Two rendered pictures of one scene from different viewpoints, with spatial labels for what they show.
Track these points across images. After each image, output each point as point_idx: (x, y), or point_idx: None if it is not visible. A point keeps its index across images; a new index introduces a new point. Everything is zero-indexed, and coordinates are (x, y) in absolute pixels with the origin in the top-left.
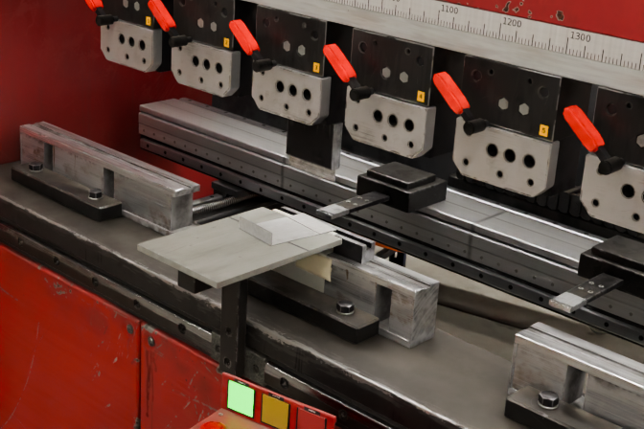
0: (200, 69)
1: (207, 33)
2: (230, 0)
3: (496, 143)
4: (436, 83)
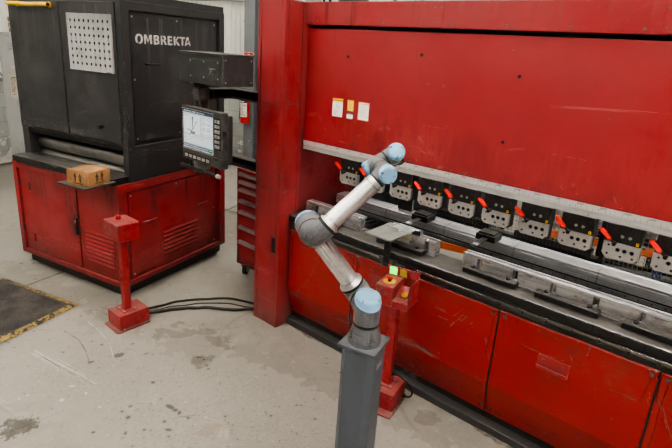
0: None
1: None
2: None
3: (459, 205)
4: (445, 191)
